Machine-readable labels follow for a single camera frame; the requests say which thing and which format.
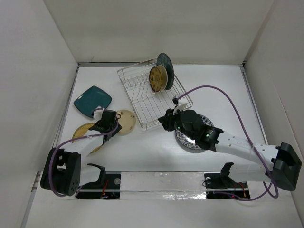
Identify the plain cream plate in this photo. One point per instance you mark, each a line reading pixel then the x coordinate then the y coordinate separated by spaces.
pixel 164 76

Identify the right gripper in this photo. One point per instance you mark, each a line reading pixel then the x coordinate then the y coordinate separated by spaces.
pixel 167 120

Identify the yellow plate under left arm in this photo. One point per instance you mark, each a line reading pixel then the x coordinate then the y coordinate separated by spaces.
pixel 81 131

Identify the round teal plate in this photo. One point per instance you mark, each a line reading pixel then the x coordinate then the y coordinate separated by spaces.
pixel 164 60

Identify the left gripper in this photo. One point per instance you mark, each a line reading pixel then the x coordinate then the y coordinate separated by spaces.
pixel 116 131

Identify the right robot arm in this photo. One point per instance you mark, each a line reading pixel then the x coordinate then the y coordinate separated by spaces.
pixel 267 163

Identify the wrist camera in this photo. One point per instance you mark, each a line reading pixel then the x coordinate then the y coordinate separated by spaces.
pixel 97 112
pixel 180 103

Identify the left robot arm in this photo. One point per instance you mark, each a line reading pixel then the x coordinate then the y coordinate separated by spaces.
pixel 66 172

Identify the square teal plate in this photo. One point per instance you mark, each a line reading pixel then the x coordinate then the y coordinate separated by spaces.
pixel 90 99

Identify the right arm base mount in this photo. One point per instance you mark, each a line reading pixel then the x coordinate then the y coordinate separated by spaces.
pixel 220 186

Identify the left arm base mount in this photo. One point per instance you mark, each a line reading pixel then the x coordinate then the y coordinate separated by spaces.
pixel 107 187

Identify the wire dish rack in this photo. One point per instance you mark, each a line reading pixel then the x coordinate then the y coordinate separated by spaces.
pixel 147 105

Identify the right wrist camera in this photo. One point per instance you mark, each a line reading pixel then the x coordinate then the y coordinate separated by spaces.
pixel 180 103

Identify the cream plate with characters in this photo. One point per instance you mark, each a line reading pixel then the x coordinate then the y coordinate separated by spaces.
pixel 127 121

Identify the brown gold patterned plate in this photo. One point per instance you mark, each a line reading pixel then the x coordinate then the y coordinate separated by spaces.
pixel 155 79

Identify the blue floral white plate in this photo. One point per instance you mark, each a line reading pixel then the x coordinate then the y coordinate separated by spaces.
pixel 187 143

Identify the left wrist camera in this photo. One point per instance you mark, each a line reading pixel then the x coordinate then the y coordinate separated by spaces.
pixel 97 112

